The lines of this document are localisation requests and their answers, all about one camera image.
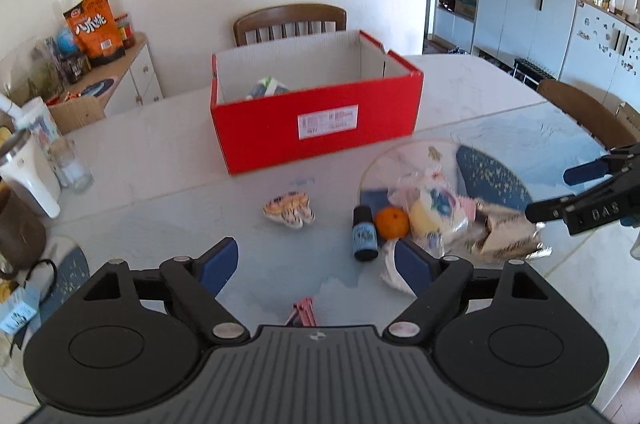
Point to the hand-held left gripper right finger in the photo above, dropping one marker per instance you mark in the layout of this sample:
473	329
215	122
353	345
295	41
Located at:
412	266

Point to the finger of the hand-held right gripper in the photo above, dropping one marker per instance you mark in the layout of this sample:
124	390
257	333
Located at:
587	172
595	213

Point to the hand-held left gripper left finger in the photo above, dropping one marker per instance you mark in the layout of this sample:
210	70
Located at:
220	265

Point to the clear plastic snack bag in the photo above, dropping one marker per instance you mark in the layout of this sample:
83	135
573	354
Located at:
437	209

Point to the rabbit plush toy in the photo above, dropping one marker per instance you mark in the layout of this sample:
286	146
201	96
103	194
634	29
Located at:
290	210

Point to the brown paper packet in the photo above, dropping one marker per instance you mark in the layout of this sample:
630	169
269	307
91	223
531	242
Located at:
505	231

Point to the pink hair clip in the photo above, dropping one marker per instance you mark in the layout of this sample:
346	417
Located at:
302	311

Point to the red cardboard box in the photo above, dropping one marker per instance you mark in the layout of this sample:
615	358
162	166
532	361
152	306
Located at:
260	138

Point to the white marble desktop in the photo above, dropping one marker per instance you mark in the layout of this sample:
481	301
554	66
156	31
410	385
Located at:
150	143

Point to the white crumpled wrapper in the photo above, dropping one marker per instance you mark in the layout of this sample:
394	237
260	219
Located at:
390	269

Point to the orange tangerine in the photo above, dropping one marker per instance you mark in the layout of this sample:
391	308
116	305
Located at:
392	224

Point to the small blue bottle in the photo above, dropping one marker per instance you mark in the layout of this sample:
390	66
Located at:
365	236

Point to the printed clear table mat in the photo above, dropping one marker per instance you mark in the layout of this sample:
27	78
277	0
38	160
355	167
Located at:
175	229

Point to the dark wooden chair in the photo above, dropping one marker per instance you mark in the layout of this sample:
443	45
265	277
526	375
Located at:
585	108
290	14

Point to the small blue packet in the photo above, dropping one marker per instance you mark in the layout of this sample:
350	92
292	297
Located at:
375	198

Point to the black floor rack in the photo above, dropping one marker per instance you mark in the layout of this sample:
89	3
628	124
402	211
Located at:
532	71

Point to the clear glass cup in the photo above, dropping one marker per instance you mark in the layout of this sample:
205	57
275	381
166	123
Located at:
75	168

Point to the green white packet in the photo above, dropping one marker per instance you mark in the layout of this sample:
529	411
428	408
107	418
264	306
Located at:
267	87

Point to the brown pot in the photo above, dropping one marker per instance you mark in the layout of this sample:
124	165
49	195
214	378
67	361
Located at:
20	234

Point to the white side cabinet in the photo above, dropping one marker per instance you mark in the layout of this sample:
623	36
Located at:
135	78

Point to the blue paper tag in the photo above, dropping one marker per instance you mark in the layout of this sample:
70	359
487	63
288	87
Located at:
17	311

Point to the dark round mouse pad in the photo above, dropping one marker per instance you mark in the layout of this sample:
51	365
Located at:
97	87

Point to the printed tall cup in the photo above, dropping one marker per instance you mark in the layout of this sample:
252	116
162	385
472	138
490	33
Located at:
40	118

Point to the red sauce jars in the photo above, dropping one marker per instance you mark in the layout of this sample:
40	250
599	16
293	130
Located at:
125	32

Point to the orange snack bag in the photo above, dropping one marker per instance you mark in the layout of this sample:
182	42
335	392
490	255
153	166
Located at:
95	28

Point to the small blue globe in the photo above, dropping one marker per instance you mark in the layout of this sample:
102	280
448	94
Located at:
67	39

